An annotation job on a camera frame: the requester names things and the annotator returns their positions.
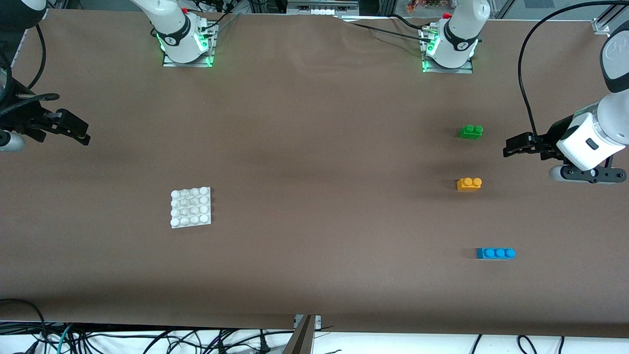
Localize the white studded base plate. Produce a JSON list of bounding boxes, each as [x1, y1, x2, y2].
[[170, 186, 212, 229]]

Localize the black base power cable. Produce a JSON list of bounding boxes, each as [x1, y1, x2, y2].
[[198, 0, 235, 29], [342, 20, 435, 45], [390, 14, 435, 32]]

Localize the tangled black floor cables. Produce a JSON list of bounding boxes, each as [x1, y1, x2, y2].
[[49, 324, 278, 354]]

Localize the orange background clutter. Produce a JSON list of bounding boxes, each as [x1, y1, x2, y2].
[[405, 0, 443, 13]]

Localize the blue three-stud block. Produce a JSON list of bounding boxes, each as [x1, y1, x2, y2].
[[476, 247, 516, 260]]

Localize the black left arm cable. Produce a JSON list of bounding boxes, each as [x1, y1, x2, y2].
[[517, 0, 629, 148]]

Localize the teal floor cable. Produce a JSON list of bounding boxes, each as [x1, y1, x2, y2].
[[48, 322, 75, 354]]

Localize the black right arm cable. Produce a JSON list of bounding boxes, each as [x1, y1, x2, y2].
[[0, 22, 60, 118]]

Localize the paper table cover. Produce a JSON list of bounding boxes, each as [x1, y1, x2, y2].
[[0, 9, 629, 339]]

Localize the metal table edge bracket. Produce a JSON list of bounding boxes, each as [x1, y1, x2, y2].
[[283, 315, 322, 354]]

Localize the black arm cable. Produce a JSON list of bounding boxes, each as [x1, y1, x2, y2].
[[517, 0, 629, 148], [0, 22, 60, 118]]

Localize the black looped floor cable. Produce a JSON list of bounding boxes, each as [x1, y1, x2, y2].
[[0, 298, 48, 354]]

